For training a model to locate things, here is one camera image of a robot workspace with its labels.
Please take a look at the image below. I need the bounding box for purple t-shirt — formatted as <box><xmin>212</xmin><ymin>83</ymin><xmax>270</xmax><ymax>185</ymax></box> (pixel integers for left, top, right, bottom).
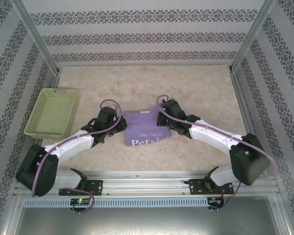
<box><xmin>124</xmin><ymin>105</ymin><xmax>172</xmax><ymax>147</ymax></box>

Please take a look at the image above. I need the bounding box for pale green perforated plastic basket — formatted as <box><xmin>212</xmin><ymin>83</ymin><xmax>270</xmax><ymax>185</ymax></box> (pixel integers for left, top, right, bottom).
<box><xmin>24</xmin><ymin>88</ymin><xmax>79</xmax><ymax>141</ymax></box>

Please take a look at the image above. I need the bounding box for left controller board green light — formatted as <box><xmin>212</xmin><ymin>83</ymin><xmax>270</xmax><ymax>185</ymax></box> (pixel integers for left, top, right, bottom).
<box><xmin>70</xmin><ymin>197</ymin><xmax>91</xmax><ymax>207</ymax></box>

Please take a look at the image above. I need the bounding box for grey metal sheet panel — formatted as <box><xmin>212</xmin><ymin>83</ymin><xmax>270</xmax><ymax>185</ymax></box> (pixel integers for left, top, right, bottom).
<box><xmin>4</xmin><ymin>207</ymin><xmax>292</xmax><ymax>235</ymax></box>

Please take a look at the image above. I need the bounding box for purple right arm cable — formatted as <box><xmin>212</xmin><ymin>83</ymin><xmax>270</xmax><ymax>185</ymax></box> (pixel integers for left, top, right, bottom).
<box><xmin>156</xmin><ymin>94</ymin><xmax>277</xmax><ymax>213</ymax></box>

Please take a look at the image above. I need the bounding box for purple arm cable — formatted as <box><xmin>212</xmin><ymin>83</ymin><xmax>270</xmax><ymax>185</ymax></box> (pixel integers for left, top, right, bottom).
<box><xmin>156</xmin><ymin>94</ymin><xmax>277</xmax><ymax>213</ymax></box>
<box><xmin>31</xmin><ymin>99</ymin><xmax>124</xmax><ymax>215</ymax></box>

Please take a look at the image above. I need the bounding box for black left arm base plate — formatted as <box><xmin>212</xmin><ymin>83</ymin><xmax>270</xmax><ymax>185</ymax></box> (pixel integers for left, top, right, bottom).
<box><xmin>58</xmin><ymin>180</ymin><xmax>103</xmax><ymax>196</ymax></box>

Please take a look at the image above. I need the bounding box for aluminium side rail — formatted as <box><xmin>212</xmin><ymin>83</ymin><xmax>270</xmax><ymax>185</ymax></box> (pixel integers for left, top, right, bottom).
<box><xmin>229</xmin><ymin>70</ymin><xmax>276</xmax><ymax>178</ymax></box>
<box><xmin>24</xmin><ymin>70</ymin><xmax>62</xmax><ymax>179</ymax></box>

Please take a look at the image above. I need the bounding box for aluminium mounting rail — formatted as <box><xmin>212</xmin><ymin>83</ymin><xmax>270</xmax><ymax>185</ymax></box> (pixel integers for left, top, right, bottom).
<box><xmin>14</xmin><ymin>171</ymin><xmax>277</xmax><ymax>196</ymax></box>

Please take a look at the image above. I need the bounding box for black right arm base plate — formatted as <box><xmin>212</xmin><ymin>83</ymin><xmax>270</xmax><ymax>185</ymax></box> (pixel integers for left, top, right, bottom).
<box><xmin>189</xmin><ymin>178</ymin><xmax>232</xmax><ymax>196</ymax></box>

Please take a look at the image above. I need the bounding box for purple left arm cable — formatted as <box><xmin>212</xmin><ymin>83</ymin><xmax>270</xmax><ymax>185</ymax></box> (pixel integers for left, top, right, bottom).
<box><xmin>31</xmin><ymin>99</ymin><xmax>124</xmax><ymax>215</ymax></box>

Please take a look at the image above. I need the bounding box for white slotted cable duct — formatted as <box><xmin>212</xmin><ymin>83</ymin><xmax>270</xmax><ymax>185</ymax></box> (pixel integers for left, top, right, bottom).
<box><xmin>23</xmin><ymin>197</ymin><xmax>209</xmax><ymax>208</ymax></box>

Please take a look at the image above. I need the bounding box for aluminium frame post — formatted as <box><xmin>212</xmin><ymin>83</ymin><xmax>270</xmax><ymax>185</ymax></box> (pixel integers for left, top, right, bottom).
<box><xmin>11</xmin><ymin>0</ymin><xmax>61</xmax><ymax>74</ymax></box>
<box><xmin>230</xmin><ymin>0</ymin><xmax>276</xmax><ymax>73</ymax></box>

